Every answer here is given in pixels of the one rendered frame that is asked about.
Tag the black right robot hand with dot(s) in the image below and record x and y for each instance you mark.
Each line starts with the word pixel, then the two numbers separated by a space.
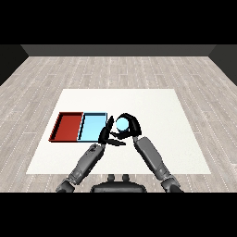
pixel 135 125

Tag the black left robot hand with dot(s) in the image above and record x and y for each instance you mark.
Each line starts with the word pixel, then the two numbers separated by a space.
pixel 106 132

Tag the blue can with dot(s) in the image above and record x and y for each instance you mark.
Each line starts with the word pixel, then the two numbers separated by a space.
pixel 121 125

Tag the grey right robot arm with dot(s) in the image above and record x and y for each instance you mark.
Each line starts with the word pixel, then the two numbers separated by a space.
pixel 152 159

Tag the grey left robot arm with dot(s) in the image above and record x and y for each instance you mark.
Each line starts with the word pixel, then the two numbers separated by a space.
pixel 88 162

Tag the light blue shallow open box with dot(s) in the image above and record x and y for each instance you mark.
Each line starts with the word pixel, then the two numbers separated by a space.
pixel 92 127

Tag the red shallow open box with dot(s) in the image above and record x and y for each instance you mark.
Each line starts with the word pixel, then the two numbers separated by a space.
pixel 67 127

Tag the dark grey robot body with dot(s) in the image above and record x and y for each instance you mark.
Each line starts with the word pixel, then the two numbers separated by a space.
pixel 118 186

